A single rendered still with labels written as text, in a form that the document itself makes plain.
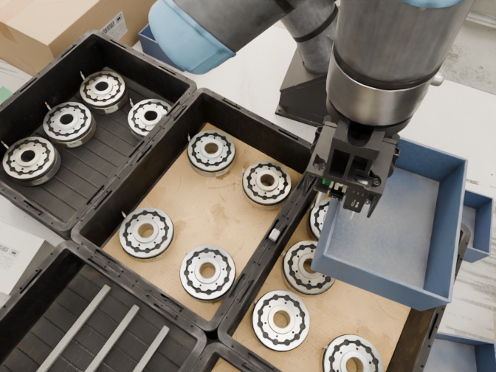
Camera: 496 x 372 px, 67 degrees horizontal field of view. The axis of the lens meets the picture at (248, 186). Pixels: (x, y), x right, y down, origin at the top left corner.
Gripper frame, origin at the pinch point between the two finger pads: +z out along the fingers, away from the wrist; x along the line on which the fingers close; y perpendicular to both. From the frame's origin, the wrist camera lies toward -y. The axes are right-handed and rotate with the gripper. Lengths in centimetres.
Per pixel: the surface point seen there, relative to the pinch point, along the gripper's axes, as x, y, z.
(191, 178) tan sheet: -30.5, -5.9, 25.4
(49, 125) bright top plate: -63, -4, 19
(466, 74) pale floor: 46, -163, 119
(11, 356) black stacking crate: -43, 37, 24
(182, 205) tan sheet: -29.3, 0.6, 25.5
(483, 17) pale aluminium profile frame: 45, -195, 105
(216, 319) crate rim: -11.8, 19.1, 17.5
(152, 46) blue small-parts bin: -63, -43, 30
